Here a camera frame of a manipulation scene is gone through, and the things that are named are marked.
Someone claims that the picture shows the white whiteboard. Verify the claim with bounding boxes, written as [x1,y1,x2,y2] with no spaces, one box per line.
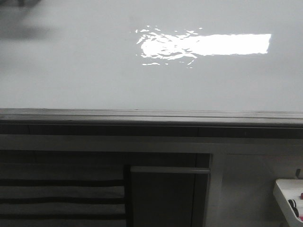
[0,0,303,111]

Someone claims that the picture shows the dark cabinet panel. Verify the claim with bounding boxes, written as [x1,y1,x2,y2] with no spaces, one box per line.
[131,166,209,227]

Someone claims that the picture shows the striped grey black slats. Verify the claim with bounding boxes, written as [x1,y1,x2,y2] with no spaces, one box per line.
[0,164,133,227]

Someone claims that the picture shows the white tray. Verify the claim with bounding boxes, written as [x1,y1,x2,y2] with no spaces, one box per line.
[273,179,303,227]

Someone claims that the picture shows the black white round item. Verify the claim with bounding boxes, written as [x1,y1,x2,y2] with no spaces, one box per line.
[288,199,299,217]

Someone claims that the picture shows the dark whiteboard frame rail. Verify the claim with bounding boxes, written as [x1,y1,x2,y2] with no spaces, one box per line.
[0,108,303,139]

